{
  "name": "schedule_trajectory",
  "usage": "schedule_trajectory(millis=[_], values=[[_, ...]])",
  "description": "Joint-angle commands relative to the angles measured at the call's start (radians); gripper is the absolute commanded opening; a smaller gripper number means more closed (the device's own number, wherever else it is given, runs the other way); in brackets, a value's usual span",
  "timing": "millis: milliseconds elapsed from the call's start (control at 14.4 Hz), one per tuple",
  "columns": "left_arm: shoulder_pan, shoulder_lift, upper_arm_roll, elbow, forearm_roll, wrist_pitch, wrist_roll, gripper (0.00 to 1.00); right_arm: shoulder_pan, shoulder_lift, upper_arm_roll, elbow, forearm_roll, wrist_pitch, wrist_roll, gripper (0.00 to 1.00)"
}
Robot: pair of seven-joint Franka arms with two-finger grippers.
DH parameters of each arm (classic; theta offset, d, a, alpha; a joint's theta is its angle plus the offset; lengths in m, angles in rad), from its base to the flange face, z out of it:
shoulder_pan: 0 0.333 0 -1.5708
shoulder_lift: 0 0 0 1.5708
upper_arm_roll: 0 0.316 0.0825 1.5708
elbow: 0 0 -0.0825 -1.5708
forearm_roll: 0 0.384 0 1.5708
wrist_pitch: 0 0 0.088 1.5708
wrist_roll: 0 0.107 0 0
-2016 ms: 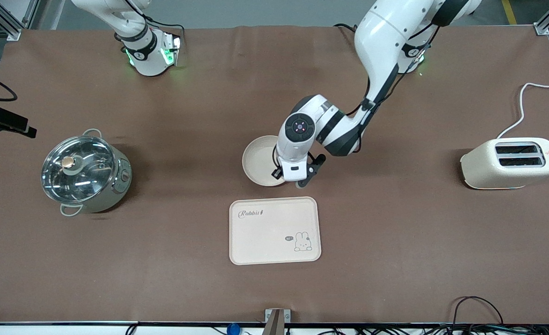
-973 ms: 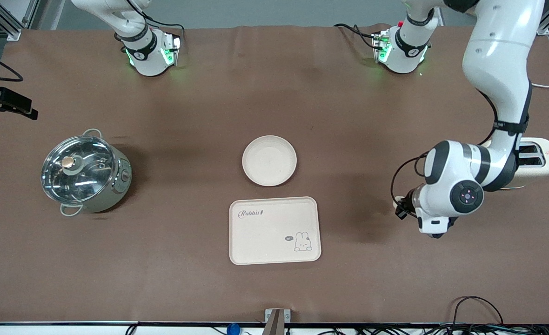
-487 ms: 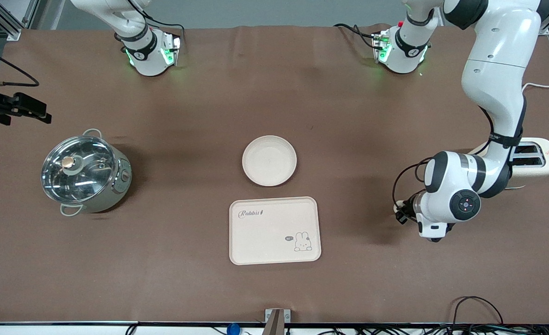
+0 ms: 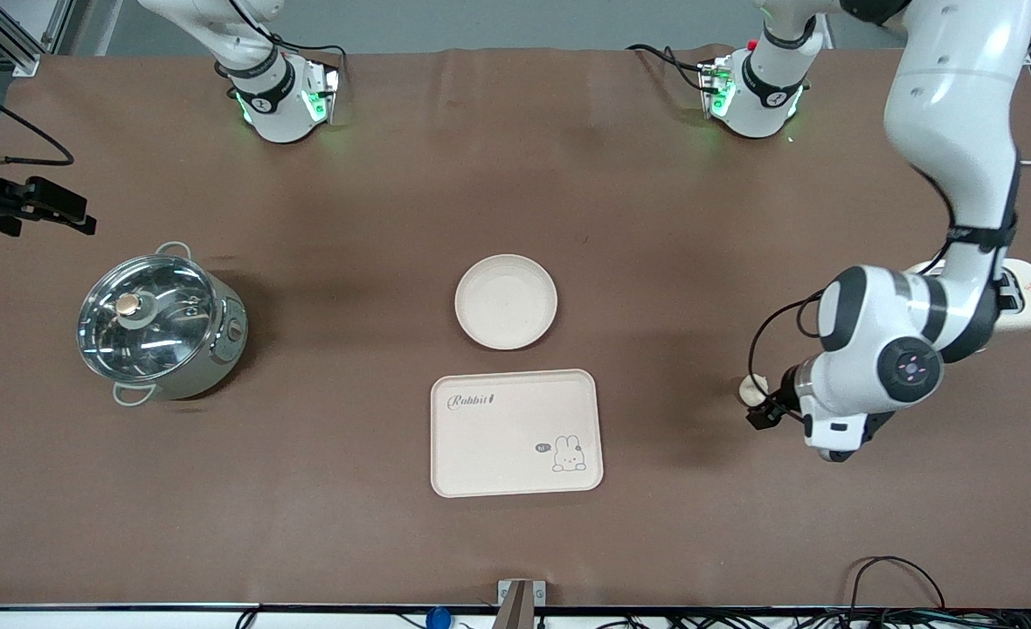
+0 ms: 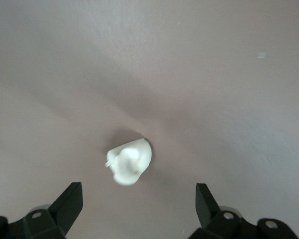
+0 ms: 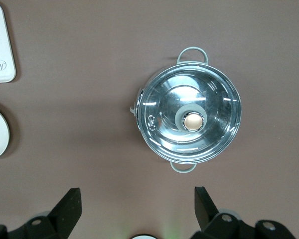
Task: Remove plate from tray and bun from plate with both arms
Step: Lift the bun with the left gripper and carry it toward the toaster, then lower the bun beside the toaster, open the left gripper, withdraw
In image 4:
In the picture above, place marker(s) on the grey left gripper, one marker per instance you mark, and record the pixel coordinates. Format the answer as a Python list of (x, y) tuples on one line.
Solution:
[(772, 410)]

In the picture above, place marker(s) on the white steamed bun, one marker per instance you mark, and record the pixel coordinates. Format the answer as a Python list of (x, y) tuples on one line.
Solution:
[(754, 386)]

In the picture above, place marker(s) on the cream round plate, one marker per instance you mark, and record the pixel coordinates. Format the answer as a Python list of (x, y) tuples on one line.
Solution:
[(506, 301)]

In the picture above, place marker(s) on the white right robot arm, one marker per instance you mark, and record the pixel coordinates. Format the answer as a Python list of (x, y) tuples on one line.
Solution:
[(275, 96)]

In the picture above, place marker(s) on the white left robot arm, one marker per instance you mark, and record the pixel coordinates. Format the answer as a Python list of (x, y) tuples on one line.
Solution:
[(952, 87)]

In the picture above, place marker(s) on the glass pot lid with knob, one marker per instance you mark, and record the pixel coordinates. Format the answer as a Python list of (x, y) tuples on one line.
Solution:
[(148, 319)]

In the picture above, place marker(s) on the silver electric cooking pot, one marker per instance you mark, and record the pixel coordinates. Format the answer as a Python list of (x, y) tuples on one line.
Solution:
[(218, 349)]

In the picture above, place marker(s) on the cream rabbit print tray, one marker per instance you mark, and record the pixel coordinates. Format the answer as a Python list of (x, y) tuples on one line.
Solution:
[(498, 437)]

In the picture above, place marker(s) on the brown table mat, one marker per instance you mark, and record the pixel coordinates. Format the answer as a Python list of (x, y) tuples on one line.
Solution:
[(515, 175)]

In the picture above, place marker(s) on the blue round cap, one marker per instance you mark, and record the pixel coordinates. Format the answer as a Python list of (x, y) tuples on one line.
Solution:
[(438, 618)]

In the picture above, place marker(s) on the aluminium frame profile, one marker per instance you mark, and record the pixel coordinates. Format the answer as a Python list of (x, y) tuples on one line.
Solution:
[(17, 35)]

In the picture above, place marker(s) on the grey metal camera bracket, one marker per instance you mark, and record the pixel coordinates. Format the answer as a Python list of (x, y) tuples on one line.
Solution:
[(520, 603)]

